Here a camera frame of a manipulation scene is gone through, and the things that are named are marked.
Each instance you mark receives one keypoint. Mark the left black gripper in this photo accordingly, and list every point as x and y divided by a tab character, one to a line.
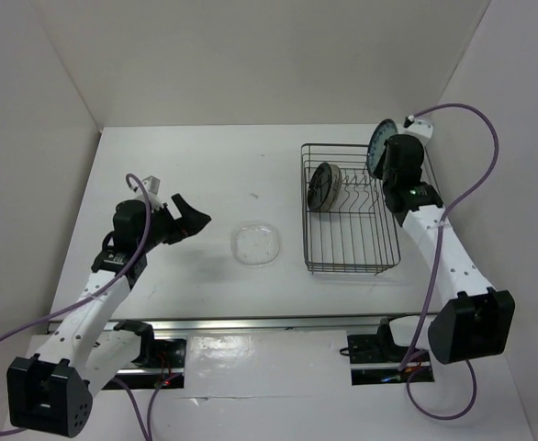
188	224

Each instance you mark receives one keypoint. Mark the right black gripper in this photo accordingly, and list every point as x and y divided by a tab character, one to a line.
378	171

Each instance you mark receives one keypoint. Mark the blue patterned round plate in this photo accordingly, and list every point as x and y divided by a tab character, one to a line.
376	150

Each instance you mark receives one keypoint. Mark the smoky glass square plate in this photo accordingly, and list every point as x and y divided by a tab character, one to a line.
334	190

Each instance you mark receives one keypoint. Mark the black round plate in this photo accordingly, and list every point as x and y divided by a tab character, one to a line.
318	187

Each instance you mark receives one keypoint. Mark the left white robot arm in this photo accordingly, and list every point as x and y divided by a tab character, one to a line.
53	390

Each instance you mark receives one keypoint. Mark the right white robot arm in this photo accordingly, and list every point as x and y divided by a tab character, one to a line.
475	318

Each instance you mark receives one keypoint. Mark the clear glass square plate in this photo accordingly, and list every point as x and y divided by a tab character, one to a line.
255	243

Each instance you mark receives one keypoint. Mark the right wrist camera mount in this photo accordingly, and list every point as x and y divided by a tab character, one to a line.
420	128

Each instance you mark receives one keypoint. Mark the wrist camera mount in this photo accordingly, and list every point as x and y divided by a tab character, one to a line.
420	128
148	190

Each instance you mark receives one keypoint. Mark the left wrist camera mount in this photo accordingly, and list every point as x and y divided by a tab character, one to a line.
148	190

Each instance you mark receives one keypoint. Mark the grey wire dish rack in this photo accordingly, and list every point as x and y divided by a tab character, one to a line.
358	235

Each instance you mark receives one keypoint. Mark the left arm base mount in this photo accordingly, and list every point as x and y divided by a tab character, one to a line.
162	368

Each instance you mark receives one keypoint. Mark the aluminium rail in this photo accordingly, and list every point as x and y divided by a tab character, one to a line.
269	324

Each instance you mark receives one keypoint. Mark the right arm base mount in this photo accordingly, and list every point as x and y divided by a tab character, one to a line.
374	359

